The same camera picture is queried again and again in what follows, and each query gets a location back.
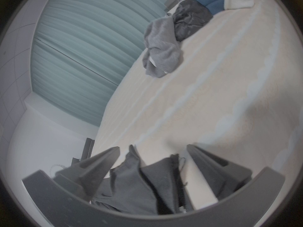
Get grey bedside table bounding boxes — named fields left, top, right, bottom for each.
left=164, top=0, right=183, bottom=9

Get black T-shirt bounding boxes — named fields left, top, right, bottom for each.
left=91, top=144, right=197, bottom=216

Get blue-green curtain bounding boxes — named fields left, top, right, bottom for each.
left=34, top=0, right=178, bottom=86
left=31, top=38, right=119, bottom=128

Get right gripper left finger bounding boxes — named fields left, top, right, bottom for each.
left=56, top=146, right=120, bottom=201

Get black shiny garment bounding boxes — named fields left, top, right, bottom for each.
left=173, top=0, right=213, bottom=42

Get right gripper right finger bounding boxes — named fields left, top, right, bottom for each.
left=187, top=144, right=253, bottom=201

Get grey garment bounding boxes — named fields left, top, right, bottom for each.
left=142, top=16, right=184, bottom=78

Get black chest of drawers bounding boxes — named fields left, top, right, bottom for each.
left=72, top=137, right=95, bottom=168

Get bed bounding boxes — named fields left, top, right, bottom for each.
left=91, top=0, right=303, bottom=213

